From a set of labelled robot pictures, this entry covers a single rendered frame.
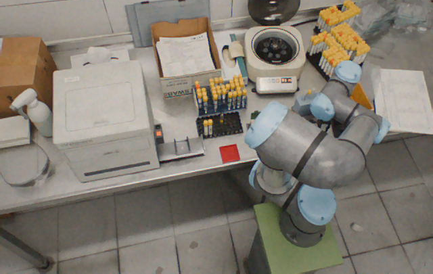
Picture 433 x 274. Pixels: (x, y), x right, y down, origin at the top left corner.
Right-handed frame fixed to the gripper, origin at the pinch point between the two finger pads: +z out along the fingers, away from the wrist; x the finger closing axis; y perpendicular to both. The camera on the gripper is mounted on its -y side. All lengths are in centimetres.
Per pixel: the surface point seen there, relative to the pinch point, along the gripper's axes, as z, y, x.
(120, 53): 2, 54, 70
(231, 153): 8.1, 2.2, 34.3
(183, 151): 4, 5, 52
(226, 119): 5.8, 16.0, 33.2
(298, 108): 1.5, 12.8, 5.8
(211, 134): 5.8, 10.7, 40.4
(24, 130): 5, 26, 107
